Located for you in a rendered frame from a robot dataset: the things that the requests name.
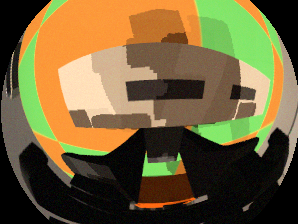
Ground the black two-prong plug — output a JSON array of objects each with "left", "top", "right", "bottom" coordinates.
[{"left": 144, "top": 125, "right": 185, "bottom": 163}]

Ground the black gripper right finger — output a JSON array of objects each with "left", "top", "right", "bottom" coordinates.
[{"left": 180, "top": 128, "right": 259, "bottom": 198}]

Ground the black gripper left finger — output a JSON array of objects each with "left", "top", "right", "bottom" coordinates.
[{"left": 61, "top": 128, "right": 145, "bottom": 205}]

